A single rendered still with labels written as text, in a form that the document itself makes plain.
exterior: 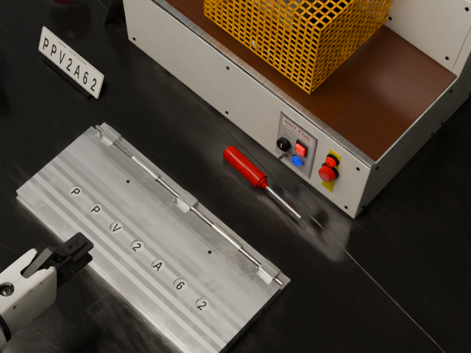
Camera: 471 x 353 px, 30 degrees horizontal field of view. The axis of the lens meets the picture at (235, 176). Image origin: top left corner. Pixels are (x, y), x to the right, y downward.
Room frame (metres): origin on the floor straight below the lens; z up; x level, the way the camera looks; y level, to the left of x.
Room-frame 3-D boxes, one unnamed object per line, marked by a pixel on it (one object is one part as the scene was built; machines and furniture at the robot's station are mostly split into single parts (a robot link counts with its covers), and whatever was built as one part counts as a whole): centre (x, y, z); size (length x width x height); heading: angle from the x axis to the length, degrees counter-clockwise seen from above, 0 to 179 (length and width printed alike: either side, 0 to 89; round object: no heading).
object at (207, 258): (0.57, 0.14, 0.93); 0.44 x 0.19 x 0.02; 50
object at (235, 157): (0.69, -0.05, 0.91); 0.18 x 0.03 x 0.03; 46
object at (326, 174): (0.67, -0.15, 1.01); 0.03 x 0.02 x 0.03; 50
